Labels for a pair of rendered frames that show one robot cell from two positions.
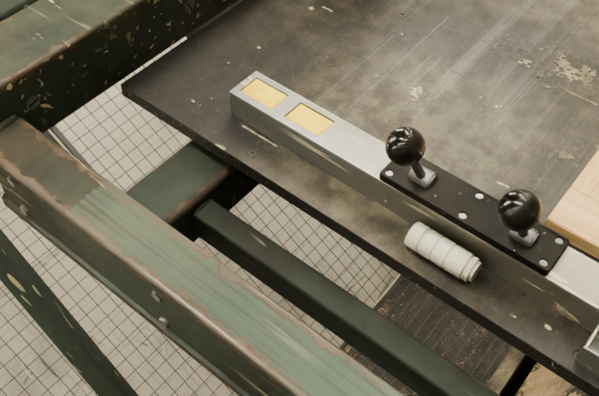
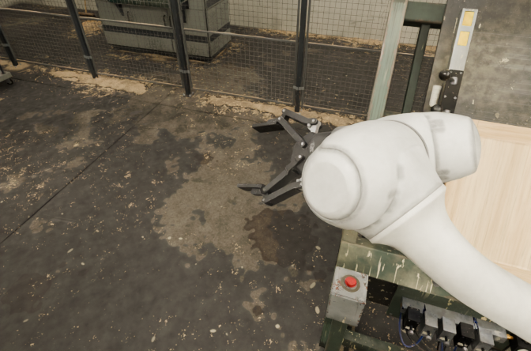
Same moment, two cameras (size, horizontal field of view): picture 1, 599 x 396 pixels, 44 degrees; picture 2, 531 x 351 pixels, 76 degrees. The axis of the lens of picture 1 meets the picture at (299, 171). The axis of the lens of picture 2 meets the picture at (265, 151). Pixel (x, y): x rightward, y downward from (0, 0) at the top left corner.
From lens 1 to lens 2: 0.83 m
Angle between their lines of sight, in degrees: 57
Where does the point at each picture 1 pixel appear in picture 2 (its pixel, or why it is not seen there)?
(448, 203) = (447, 91)
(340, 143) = (457, 52)
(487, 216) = (448, 102)
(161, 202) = (419, 14)
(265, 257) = (417, 51)
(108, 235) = (390, 17)
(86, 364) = not seen: hidden behind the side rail
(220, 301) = (386, 54)
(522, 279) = not seen: hidden behind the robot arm
